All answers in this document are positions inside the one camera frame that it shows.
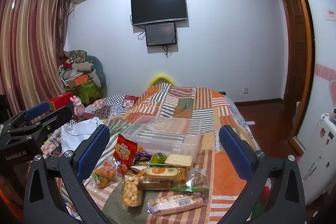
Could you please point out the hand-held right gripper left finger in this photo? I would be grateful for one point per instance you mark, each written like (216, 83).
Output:
(93, 153)

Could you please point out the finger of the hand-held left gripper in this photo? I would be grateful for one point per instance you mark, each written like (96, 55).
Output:
(36, 110)
(56, 117)

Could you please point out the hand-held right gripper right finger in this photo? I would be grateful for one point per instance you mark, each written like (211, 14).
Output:
(233, 153)

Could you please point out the red snack bag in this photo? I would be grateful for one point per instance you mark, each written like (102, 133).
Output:
(125, 151)

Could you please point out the brown cake packet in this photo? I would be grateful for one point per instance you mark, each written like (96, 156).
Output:
(155, 184)

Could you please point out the orange green label packet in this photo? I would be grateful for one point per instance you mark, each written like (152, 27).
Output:
(161, 172)

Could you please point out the clear plastic container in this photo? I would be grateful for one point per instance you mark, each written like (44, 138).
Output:
(162, 134)

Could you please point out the long biscuit packet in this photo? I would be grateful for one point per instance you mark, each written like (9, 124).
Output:
(176, 204)

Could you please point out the red box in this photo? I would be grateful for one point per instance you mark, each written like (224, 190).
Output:
(60, 100)

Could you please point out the orange snack pieces bag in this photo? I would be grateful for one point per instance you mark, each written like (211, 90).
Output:
(105, 174)

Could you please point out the pink plush toy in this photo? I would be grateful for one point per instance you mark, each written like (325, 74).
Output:
(78, 107)

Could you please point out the green box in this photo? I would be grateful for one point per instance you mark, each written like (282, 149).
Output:
(89, 92)

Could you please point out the orange box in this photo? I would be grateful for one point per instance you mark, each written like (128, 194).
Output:
(78, 81)

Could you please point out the clear cookie bag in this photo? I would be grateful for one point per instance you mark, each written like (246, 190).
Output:
(195, 176)

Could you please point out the blue chip bag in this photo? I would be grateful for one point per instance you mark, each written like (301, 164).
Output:
(143, 152)

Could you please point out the patchwork striped blanket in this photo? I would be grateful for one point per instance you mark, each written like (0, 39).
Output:
(210, 108)

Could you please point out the round puffs packet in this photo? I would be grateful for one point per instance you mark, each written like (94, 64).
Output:
(131, 191)

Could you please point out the checkered quilt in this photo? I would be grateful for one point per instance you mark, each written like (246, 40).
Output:
(115, 103)

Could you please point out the pale cracker packet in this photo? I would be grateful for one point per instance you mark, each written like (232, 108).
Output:
(179, 160)

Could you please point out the patterned cloth bundle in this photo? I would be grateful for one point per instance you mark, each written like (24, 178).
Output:
(76, 54)

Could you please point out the teal cushion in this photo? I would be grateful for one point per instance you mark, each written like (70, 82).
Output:
(99, 66)

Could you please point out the striped red curtain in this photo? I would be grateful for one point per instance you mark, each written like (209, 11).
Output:
(31, 43)

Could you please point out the white appliance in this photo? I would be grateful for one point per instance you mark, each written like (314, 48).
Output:
(320, 155)

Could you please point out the yellow object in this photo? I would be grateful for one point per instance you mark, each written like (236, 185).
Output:
(161, 78)

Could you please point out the wooden door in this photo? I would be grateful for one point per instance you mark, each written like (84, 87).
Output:
(296, 43)

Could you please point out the small black monitor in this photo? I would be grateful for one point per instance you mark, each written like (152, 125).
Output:
(160, 33)

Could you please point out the pink wall sticker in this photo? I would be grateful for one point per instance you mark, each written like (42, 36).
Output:
(328, 92)

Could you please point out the black wall television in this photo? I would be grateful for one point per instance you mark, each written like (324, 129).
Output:
(158, 7)

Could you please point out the small wall sign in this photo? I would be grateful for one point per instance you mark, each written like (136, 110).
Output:
(330, 14)

